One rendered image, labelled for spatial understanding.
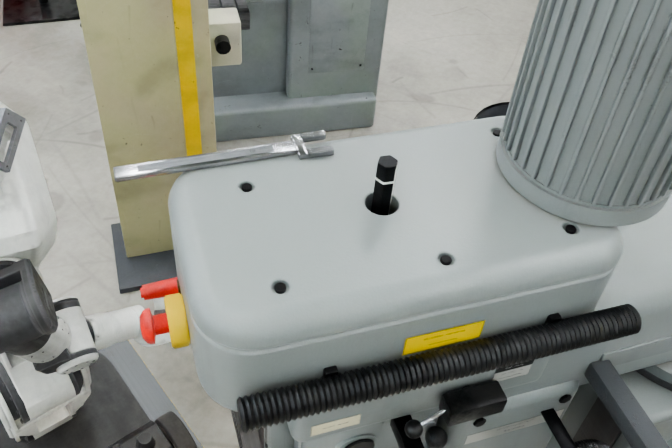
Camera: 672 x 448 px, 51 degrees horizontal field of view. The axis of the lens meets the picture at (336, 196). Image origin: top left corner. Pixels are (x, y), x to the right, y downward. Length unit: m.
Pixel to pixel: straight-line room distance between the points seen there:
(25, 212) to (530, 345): 0.78
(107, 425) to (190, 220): 1.46
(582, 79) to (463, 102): 3.61
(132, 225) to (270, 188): 2.36
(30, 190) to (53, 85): 3.21
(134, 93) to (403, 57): 2.34
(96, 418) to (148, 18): 1.29
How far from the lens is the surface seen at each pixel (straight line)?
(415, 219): 0.76
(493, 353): 0.77
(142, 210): 3.07
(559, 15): 0.72
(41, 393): 1.70
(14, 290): 1.17
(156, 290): 0.93
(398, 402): 0.87
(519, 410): 1.03
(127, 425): 2.15
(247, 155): 0.81
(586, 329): 0.83
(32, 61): 4.66
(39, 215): 1.21
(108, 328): 1.50
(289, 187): 0.78
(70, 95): 4.31
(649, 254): 1.01
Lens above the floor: 2.42
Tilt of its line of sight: 43 degrees down
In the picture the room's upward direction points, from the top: 5 degrees clockwise
